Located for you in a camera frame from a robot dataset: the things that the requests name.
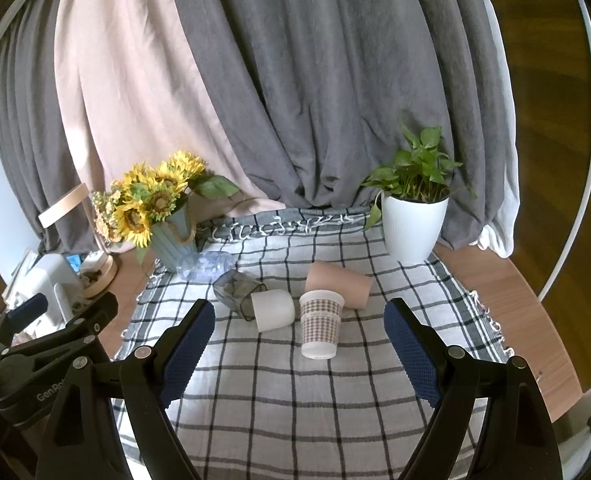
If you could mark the white cup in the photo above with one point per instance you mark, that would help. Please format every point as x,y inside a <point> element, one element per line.
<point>274,310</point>

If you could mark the grey curtain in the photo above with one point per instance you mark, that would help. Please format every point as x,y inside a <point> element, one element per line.
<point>325,85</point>
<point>30,135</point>

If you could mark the brown patterned paper cup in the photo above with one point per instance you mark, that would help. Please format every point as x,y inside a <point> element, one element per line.
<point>320,325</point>

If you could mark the pink curtain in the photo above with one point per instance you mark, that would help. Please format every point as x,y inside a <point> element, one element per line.
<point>125,85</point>

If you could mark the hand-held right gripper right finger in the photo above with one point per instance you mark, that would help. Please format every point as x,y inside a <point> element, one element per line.
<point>413,360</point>

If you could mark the sunflower bouquet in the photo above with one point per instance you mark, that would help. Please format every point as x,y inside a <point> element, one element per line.
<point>155,195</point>

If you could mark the checked tablecloth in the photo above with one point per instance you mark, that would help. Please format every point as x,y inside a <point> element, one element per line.
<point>275,400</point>

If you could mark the white appliance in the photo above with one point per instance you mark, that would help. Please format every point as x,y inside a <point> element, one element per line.
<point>50,280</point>

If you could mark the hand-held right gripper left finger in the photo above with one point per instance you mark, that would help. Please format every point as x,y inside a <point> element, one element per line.
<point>188,355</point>

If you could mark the pink cup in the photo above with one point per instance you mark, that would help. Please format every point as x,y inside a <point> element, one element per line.
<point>340,282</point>

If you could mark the small yellow flower bunch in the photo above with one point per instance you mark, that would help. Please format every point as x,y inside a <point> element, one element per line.
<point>104,215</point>

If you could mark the clear plastic bottle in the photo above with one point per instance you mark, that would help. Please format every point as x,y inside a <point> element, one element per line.
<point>203,266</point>

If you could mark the pale blue vase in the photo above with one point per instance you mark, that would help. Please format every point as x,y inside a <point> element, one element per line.
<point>175,245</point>

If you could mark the white sheer curtain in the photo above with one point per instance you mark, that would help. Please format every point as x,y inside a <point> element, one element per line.
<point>503,210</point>

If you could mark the white ribbed plant pot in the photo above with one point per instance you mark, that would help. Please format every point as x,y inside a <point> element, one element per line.
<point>413,230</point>

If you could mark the grey transparent cup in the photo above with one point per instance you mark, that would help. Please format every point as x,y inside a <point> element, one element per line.
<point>233,290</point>

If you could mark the green leafy plant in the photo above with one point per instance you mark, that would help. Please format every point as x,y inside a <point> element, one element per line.
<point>418,170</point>

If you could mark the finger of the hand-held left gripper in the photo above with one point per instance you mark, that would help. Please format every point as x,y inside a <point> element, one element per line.
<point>92,316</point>
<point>27,308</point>

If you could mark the wooden desk lamp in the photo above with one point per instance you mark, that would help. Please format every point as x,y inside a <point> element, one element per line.
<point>97,275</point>

